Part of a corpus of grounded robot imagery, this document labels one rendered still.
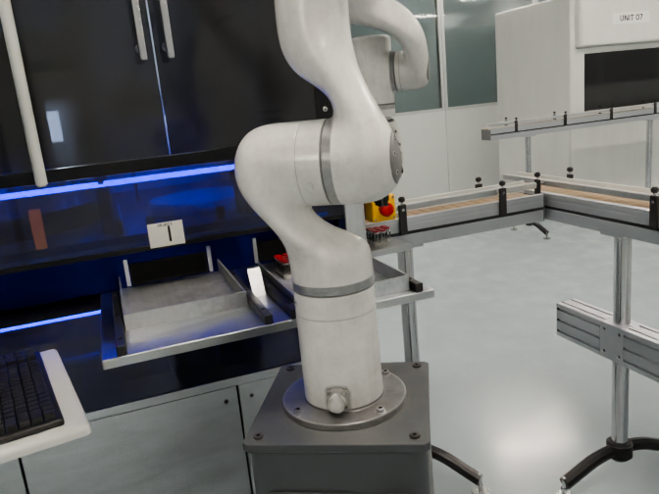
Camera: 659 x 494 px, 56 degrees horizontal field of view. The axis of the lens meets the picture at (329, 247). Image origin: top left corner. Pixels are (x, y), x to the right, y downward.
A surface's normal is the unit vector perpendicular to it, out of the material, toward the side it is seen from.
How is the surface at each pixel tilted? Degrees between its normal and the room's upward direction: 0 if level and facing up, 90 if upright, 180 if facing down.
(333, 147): 66
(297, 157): 76
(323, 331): 90
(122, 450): 90
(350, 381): 90
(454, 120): 90
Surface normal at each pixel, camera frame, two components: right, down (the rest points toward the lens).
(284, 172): -0.25, 0.27
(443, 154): 0.34, 0.19
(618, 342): -0.93, 0.17
